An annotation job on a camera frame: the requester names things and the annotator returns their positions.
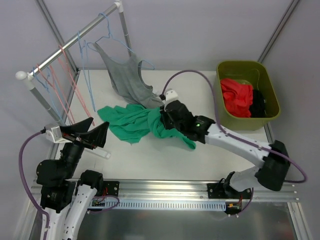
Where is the green tank top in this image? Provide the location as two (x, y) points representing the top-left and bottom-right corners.
(97, 104), (196, 150)

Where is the light blue wire hanger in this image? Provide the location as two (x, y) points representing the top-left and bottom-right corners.
(32, 65), (66, 121)

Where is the grey tank top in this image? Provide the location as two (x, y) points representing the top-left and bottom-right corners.
(93, 43), (163, 109)

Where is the red tank top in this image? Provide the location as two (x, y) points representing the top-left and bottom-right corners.
(220, 78), (254, 118)

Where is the black tank top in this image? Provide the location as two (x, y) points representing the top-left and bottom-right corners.
(249, 89), (266, 118)

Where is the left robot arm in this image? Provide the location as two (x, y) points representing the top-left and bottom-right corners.
(36, 117), (110, 240)

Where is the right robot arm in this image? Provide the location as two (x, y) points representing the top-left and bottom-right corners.
(160, 100), (291, 199)

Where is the silver clothes rack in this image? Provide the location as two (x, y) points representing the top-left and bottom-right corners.
(15, 0), (131, 125)

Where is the olive green plastic basket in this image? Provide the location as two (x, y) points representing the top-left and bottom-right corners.
(213, 60), (281, 131)

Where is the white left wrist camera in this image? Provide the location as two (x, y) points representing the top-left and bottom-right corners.
(44, 123), (72, 144)

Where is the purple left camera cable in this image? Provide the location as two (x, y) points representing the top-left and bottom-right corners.
(18, 129), (51, 240)

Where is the aluminium rail with cable duct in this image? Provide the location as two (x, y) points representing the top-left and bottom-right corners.
(40, 179), (300, 224)

